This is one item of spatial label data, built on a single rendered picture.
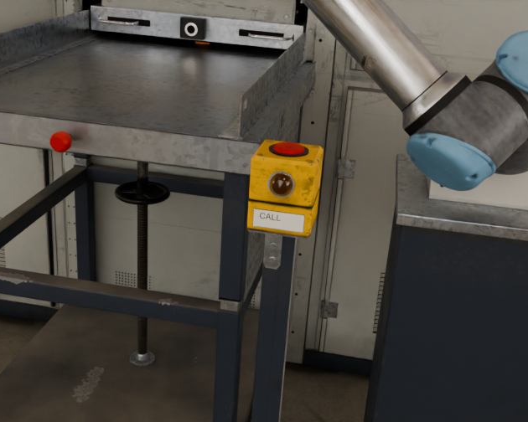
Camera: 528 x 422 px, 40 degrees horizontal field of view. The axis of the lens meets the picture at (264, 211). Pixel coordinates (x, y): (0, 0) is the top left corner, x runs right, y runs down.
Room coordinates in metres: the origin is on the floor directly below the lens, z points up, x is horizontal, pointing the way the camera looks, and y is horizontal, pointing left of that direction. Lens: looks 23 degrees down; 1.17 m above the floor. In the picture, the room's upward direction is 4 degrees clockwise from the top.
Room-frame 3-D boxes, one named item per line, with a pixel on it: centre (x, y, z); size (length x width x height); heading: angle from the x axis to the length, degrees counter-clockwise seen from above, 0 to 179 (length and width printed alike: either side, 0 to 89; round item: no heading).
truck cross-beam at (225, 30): (1.83, 0.20, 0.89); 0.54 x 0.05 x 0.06; 81
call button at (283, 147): (0.86, -0.03, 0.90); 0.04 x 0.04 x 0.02
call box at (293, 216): (0.86, -0.03, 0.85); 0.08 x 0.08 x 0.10; 81
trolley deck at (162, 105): (1.44, 0.26, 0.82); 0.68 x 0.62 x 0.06; 171
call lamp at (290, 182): (0.81, -0.02, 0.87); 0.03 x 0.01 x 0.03; 81
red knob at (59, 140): (1.09, 0.32, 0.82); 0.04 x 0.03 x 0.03; 171
